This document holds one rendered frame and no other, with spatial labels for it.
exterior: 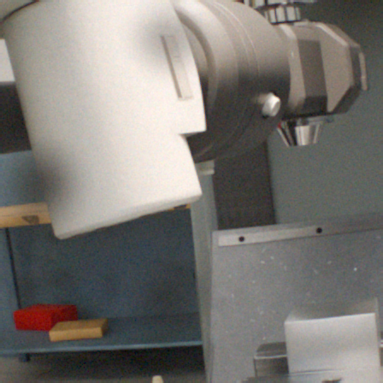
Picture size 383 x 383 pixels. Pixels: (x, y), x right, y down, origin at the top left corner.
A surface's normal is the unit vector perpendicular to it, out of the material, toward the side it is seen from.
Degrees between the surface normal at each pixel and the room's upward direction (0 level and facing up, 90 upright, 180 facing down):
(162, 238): 90
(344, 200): 90
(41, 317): 90
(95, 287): 90
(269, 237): 63
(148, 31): 80
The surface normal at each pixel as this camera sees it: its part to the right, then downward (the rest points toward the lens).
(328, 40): -0.47, 0.11
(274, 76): 0.88, 0.06
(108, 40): 0.37, -0.12
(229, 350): -0.23, -0.36
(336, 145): -0.25, 0.11
